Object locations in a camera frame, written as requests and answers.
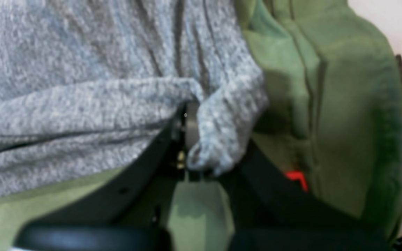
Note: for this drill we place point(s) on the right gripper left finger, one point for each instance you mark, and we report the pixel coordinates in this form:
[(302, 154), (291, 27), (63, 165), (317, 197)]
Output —
[(128, 213)]

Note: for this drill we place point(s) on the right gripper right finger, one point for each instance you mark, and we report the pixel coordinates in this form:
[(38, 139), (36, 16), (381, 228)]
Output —
[(272, 213)]

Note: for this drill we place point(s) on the grey heathered T-shirt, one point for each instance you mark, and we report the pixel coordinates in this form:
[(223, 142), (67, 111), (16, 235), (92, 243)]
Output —
[(86, 84)]

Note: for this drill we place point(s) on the orange black clamp left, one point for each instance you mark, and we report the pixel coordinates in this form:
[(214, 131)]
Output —
[(298, 178)]

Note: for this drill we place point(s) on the green table cloth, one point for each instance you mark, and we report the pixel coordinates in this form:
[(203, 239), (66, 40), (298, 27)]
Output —
[(334, 113)]

